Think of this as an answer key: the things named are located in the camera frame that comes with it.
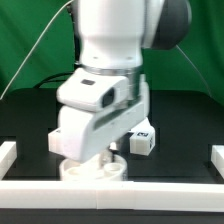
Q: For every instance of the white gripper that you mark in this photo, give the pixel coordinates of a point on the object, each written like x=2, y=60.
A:
x=84, y=134

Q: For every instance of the white round stool seat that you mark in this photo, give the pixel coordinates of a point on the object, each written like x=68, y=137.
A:
x=92, y=170

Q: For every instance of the white barrier block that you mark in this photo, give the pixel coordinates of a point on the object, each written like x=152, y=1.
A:
x=217, y=158
x=8, y=154

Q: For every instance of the white left barrier block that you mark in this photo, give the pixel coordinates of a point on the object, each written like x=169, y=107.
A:
x=8, y=154

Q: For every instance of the white right barrier block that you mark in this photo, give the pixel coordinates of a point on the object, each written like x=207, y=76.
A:
x=217, y=158

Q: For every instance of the white front barrier rail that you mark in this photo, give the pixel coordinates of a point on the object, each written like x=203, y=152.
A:
x=112, y=195

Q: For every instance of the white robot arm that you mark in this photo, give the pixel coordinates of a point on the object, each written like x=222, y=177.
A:
x=108, y=95

